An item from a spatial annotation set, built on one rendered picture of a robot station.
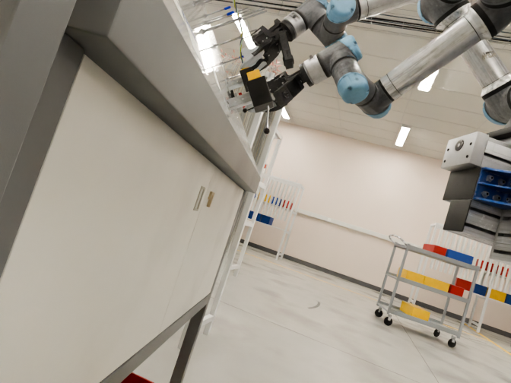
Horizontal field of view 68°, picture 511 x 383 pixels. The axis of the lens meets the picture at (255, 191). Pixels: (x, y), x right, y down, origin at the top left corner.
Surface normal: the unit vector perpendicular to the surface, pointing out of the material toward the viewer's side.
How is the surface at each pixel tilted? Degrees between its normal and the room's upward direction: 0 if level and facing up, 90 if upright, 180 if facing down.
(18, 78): 90
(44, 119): 90
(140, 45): 90
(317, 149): 90
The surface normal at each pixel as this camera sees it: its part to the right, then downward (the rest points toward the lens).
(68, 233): 0.95, 0.30
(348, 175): -0.26, -0.15
